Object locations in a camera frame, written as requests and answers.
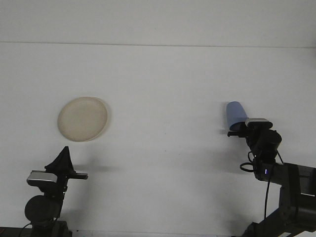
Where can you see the pale blue cup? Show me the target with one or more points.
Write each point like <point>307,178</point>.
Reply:
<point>234,112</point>

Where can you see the pale round plate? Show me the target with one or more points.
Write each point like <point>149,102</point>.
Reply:
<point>81,118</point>

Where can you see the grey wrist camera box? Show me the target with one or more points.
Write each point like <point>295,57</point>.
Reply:
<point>258,122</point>
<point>40,177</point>

